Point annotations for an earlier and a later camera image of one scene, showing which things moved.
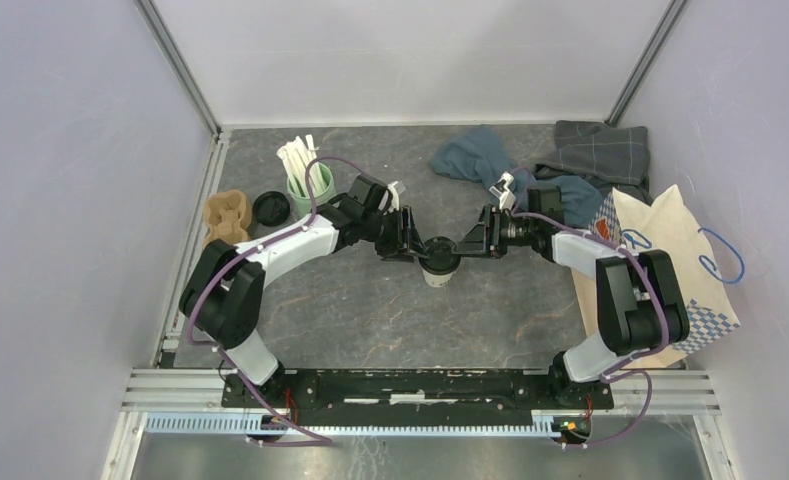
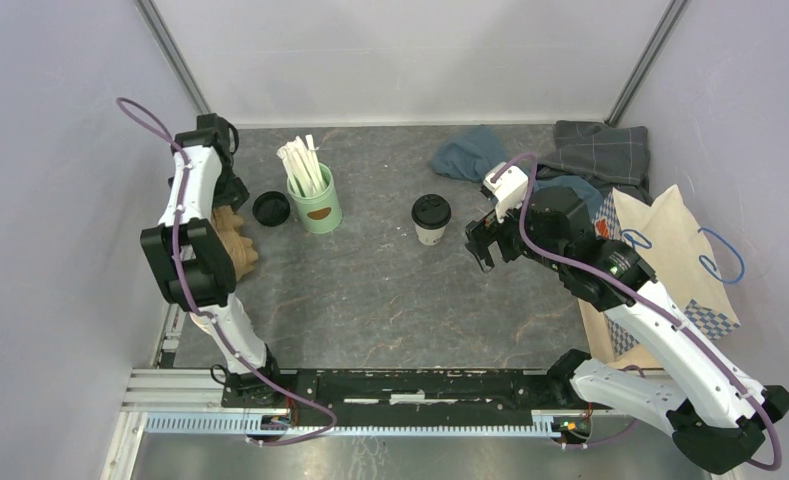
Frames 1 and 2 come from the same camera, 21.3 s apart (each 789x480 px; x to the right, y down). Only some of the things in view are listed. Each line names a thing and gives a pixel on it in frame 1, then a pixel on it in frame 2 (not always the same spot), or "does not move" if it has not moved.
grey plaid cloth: [615, 158] does not move
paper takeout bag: [623, 223] does not move
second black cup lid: [270, 208] does not move
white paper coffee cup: [437, 280] to [430, 236]
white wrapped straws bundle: [296, 155] does not move
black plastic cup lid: [442, 259] to [431, 211]
